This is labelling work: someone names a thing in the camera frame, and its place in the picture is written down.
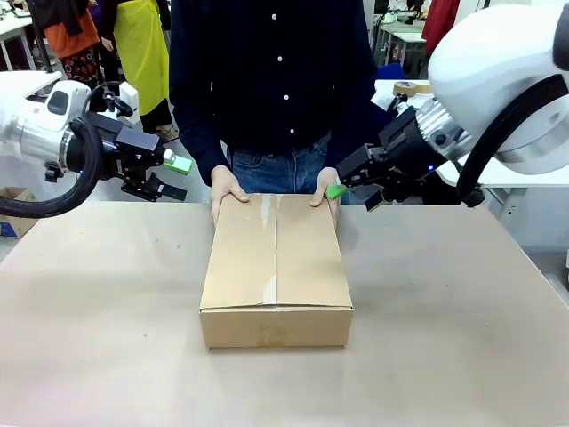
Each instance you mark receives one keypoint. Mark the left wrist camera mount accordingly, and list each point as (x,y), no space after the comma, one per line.
(129,95)

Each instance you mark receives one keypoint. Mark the person's left hand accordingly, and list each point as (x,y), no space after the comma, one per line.
(326,182)

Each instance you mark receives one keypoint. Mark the person in yellow apron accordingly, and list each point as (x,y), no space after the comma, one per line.
(142,58)

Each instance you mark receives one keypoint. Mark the red hanging garment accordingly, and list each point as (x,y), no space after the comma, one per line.
(440,20)

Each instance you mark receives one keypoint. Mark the brown packing tape roll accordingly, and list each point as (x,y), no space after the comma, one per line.
(411,87)

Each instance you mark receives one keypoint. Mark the person's right forearm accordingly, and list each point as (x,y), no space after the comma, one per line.
(195,147)

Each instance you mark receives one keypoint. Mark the white side table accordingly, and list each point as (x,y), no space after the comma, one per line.
(22,81)

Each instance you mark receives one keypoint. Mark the brown cardboard box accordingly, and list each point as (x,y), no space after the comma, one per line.
(275,267)

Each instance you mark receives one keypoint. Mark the white desk with legs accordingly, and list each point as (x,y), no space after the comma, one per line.
(13,26)

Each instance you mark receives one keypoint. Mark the person in dark shirt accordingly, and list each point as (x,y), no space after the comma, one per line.
(275,66)

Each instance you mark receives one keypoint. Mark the person's right hand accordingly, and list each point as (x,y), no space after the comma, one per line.
(224,187)

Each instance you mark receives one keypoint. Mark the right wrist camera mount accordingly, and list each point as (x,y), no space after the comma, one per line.
(383,99)

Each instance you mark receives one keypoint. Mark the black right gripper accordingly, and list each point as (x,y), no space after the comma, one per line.
(391,155)

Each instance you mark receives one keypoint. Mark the person's left forearm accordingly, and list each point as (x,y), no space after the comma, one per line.
(353,124)

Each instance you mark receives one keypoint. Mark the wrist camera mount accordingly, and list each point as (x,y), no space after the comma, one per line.
(129,95)
(383,99)

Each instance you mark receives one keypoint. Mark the person in orange top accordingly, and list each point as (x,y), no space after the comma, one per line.
(71,31)

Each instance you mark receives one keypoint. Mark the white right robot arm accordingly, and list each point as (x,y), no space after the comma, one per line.
(489,44)

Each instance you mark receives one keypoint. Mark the white background desk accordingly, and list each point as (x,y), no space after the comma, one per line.
(404,37)

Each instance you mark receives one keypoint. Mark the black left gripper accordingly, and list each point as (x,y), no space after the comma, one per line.
(129,151)

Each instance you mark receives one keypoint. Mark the small cardboard floor box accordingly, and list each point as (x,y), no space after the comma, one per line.
(13,222)

